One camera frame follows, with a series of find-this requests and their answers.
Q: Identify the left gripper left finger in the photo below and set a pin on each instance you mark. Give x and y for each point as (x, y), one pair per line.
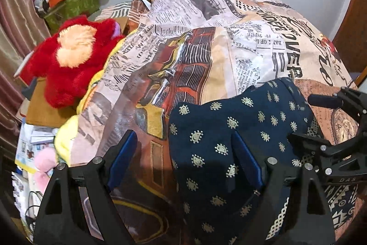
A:
(77, 207)

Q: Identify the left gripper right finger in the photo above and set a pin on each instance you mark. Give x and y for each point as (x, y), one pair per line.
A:
(292, 206)

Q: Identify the navy patterned hooded garment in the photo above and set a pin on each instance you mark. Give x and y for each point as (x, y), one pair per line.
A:
(217, 199)

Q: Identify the pink plush toy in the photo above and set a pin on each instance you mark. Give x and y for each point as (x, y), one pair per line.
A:
(44, 161)

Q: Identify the yellow blanket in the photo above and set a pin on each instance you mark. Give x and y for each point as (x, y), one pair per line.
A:
(107, 110)

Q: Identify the brown cardboard sheet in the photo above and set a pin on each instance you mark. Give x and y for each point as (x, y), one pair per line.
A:
(40, 113)

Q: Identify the wooden door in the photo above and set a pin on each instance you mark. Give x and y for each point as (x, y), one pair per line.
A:
(350, 40)

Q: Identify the red plush toy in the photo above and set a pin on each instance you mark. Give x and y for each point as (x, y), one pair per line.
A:
(71, 57)

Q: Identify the newspaper print bedspread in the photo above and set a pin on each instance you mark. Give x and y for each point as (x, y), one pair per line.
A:
(199, 51)

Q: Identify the striped curtain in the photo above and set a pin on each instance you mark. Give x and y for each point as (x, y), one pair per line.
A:
(21, 30)

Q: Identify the green storage box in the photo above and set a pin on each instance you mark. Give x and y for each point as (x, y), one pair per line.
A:
(68, 9)

